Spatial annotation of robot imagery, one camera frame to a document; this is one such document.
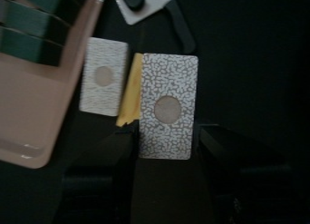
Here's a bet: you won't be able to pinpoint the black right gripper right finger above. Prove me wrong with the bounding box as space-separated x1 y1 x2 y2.
198 123 298 224

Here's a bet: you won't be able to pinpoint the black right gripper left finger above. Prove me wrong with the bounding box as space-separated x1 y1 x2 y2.
54 120 141 224

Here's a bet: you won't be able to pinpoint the grey patterned rice block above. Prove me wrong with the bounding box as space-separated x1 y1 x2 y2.
138 53 201 161

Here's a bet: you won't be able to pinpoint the white textured rice block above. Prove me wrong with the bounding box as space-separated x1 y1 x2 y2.
78 36 130 117

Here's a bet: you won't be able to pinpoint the pink rectangular plate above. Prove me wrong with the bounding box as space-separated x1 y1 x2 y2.
0 0 110 170

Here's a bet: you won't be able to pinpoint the green seaweed sushi roll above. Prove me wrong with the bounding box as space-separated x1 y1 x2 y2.
14 0 80 24
0 0 71 44
0 25 66 67

